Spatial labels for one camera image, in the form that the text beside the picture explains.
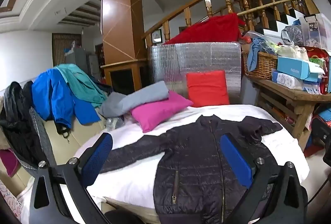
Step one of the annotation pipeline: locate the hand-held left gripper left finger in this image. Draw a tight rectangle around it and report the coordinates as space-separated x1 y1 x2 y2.
29 132 114 224

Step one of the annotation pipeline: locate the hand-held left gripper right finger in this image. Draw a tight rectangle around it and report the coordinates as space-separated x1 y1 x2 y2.
220 133 308 224

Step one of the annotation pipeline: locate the black puffer jacket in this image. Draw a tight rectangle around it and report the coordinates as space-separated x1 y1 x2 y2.
100 115 283 224

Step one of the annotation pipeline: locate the beige sofa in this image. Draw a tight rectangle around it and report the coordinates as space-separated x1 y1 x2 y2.
34 108 112 160

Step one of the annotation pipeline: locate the clear plastic bag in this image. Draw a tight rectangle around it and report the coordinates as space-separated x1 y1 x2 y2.
105 116 126 129

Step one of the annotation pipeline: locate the white fleece blanket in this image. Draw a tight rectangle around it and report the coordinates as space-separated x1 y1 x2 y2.
21 104 310 224

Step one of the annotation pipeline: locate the pink pillow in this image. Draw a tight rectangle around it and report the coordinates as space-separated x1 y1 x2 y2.
130 90 194 133

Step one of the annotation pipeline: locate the grey garment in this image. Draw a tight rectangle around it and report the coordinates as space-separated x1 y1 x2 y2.
98 81 170 118

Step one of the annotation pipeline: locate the teal garment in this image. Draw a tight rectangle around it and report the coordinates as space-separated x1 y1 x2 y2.
54 64 108 108

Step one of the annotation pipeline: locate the blue jacket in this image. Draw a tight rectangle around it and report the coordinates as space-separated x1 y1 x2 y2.
31 68 102 129

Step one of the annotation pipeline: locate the red pillow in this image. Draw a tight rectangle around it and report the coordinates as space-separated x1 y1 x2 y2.
186 70 230 108

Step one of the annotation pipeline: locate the wooden table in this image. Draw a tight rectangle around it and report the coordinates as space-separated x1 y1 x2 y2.
244 73 331 152

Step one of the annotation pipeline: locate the black shiny jacket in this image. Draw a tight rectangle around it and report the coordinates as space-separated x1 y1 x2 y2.
0 81 43 165

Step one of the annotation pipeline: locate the magenta cloth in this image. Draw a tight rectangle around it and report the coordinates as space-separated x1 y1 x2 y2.
0 149 21 178

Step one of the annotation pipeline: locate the grey refrigerator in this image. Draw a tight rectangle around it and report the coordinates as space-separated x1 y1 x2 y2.
65 48 88 72

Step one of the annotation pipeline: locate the wicker basket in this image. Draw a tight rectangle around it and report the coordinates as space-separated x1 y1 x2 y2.
241 50 282 80

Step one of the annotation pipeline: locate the light blue cardboard box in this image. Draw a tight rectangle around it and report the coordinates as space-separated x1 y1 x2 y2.
277 56 322 82

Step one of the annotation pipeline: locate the silver foil insulation sheet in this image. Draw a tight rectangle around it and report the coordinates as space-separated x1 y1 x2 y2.
147 42 242 104

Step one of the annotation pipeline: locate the blue cloth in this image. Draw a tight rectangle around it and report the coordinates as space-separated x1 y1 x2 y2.
247 37 271 72

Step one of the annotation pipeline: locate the red blanket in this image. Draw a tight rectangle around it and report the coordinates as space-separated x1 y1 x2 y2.
164 13 246 45

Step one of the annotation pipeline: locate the red package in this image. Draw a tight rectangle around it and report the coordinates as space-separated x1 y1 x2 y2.
302 46 331 94

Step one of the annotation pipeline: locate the wooden pillar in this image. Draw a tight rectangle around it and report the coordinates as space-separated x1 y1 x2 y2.
100 0 149 95

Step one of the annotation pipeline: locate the silver dotted bag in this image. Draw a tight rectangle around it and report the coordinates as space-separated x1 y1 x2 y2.
281 25 304 46

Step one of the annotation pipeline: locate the clear plastic storage box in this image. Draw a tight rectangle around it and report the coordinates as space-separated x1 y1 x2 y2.
299 13 331 49

